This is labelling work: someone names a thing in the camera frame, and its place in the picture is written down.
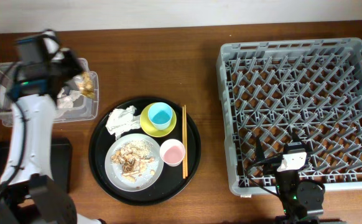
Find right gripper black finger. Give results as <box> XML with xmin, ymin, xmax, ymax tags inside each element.
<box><xmin>255</xmin><ymin>136</ymin><xmax>266</xmax><ymax>162</ymax></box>
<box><xmin>290</xmin><ymin>128</ymin><xmax>304</xmax><ymax>144</ymax></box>

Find pink cup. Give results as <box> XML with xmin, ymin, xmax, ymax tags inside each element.
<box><xmin>160</xmin><ymin>139</ymin><xmax>185</xmax><ymax>167</ymax></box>

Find white napkin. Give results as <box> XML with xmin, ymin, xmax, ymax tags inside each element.
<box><xmin>105</xmin><ymin>106</ymin><xmax>141</xmax><ymax>140</ymax></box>

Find light blue cup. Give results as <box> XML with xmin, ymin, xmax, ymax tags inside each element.
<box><xmin>148</xmin><ymin>102</ymin><xmax>173</xmax><ymax>130</ymax></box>

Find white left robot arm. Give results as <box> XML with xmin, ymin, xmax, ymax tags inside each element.
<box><xmin>0</xmin><ymin>29</ymin><xmax>103</xmax><ymax>223</ymax></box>

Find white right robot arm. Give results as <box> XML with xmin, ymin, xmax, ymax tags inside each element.
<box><xmin>253</xmin><ymin>132</ymin><xmax>326</xmax><ymax>223</ymax></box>

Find waste in clear bin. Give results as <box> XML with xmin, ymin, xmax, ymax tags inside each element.
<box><xmin>57</xmin><ymin>72</ymin><xmax>95</xmax><ymax>109</ymax></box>

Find clear plastic waste bin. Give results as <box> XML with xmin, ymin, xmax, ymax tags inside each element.
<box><xmin>0</xmin><ymin>58</ymin><xmax>99</xmax><ymax>127</ymax></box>

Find grey dishwasher rack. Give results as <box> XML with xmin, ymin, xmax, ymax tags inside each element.
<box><xmin>216</xmin><ymin>38</ymin><xmax>362</xmax><ymax>197</ymax></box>

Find right wooden chopstick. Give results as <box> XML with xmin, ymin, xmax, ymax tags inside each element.
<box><xmin>185</xmin><ymin>105</ymin><xmax>188</xmax><ymax>179</ymax></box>

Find wooden chopstick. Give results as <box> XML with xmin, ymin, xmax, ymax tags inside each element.
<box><xmin>185</xmin><ymin>105</ymin><xmax>188</xmax><ymax>179</ymax></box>
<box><xmin>182</xmin><ymin>105</ymin><xmax>186</xmax><ymax>179</ymax></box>

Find left wooden chopstick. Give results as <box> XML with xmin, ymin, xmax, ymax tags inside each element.
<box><xmin>182</xmin><ymin>105</ymin><xmax>186</xmax><ymax>179</ymax></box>

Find black rectangular bin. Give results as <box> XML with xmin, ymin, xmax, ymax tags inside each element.
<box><xmin>0</xmin><ymin>138</ymin><xmax>73</xmax><ymax>193</ymax></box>

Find round black tray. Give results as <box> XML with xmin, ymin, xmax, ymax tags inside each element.
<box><xmin>88</xmin><ymin>97</ymin><xmax>201</xmax><ymax>205</ymax></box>

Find yellow bowl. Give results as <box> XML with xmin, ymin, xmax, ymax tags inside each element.
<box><xmin>140</xmin><ymin>103</ymin><xmax>177</xmax><ymax>138</ymax></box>

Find grey plate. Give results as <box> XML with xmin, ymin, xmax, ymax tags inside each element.
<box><xmin>104</xmin><ymin>134</ymin><xmax>164</xmax><ymax>192</ymax></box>

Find food scraps on plate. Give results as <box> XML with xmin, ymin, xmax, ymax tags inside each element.
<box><xmin>110</xmin><ymin>140</ymin><xmax>155</xmax><ymax>182</ymax></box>

